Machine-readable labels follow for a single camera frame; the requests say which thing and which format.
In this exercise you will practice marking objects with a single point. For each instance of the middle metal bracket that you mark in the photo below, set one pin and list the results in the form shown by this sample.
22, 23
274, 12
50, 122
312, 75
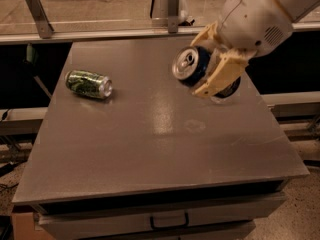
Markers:
173, 13

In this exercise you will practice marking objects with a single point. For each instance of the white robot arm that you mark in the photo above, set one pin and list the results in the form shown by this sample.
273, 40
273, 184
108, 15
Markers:
295, 9

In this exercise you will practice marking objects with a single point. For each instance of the green soda can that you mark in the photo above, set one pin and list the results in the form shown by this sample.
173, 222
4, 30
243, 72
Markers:
89, 84

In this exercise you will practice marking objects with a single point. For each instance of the left metal bracket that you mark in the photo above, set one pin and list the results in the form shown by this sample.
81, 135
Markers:
44, 28

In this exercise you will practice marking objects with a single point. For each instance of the grey drawer with black handle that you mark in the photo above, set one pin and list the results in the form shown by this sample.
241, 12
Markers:
215, 219

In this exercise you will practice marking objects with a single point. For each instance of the metal rail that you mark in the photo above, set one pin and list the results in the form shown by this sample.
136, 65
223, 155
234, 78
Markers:
61, 37

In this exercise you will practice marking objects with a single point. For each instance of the metal bracket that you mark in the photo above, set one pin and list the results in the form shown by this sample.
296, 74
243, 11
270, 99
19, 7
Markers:
44, 28
173, 13

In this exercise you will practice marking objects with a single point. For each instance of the clear plastic water bottle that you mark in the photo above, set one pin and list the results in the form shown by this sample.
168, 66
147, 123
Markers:
222, 101

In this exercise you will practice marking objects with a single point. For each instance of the blue pepsi can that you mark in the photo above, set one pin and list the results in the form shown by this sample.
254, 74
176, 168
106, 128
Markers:
190, 65

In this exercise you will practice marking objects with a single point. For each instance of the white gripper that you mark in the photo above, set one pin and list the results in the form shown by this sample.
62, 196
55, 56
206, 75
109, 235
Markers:
252, 21

